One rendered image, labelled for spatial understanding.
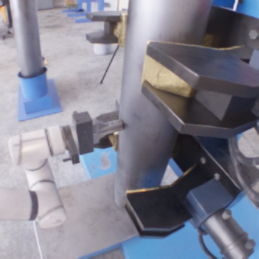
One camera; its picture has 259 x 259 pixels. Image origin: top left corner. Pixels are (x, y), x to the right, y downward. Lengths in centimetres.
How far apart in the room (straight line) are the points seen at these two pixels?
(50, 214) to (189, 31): 56
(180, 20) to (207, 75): 23
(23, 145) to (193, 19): 53
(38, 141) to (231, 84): 48
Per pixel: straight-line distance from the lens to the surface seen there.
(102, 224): 101
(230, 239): 69
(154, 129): 58
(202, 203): 67
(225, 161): 75
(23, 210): 54
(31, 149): 57
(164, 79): 34
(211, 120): 31
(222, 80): 26
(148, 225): 61
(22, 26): 169
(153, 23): 46
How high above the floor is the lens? 109
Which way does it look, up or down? 40 degrees down
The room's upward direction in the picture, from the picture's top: 6 degrees clockwise
